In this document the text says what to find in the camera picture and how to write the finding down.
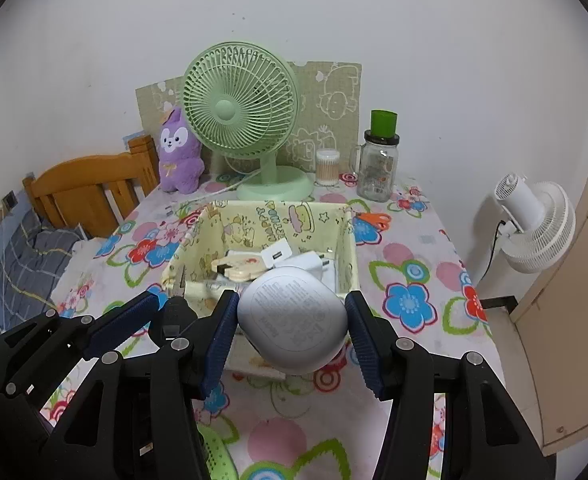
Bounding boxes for black fan power cable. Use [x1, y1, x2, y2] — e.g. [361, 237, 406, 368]
[479, 220, 506, 281]

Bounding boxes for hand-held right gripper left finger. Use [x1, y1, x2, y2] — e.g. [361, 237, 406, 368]
[49, 291, 240, 480]

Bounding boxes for clear bag with white cable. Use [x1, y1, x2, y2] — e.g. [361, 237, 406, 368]
[183, 280, 247, 306]

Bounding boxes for glass jar with green lid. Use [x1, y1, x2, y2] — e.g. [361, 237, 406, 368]
[349, 109, 401, 203]

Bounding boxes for cotton swab container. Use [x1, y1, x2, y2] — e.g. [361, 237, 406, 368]
[315, 149, 341, 186]

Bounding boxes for yellow fabric storage basket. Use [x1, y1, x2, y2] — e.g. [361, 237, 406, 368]
[161, 199, 362, 378]

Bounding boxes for white charger block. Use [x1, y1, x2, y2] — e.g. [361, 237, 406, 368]
[260, 241, 293, 267]

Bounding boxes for wooden bed headboard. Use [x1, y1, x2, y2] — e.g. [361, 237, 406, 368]
[22, 135, 160, 238]

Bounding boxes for white fan cable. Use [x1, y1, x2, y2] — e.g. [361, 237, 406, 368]
[201, 172, 262, 198]

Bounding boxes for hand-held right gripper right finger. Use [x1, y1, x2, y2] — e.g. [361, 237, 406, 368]
[345, 290, 545, 480]

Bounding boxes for green desk fan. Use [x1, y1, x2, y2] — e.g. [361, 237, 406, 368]
[182, 42, 315, 202]

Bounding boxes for white plug adapter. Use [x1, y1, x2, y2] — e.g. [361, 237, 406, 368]
[281, 251, 337, 293]

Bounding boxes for white round device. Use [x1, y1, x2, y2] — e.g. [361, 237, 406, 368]
[236, 264, 351, 375]

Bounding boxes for grey plaid pillow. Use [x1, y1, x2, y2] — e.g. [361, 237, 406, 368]
[0, 210, 85, 326]

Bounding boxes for white standing fan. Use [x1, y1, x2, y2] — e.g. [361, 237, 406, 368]
[494, 172, 577, 275]

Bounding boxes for green perforated plastic item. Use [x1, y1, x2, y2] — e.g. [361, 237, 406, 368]
[196, 422, 238, 480]

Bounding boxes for floral tablecloth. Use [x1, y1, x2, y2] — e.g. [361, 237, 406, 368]
[39, 170, 495, 480]

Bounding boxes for purple plush toy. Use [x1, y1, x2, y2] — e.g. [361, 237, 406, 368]
[158, 106, 206, 195]

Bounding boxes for beige printed wall sheet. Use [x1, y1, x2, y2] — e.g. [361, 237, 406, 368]
[135, 61, 362, 186]

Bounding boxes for orange handled scissors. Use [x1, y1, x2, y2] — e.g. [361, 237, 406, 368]
[355, 211, 391, 232]

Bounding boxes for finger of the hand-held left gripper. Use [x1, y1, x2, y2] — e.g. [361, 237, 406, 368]
[151, 296, 198, 346]
[0, 291, 162, 376]

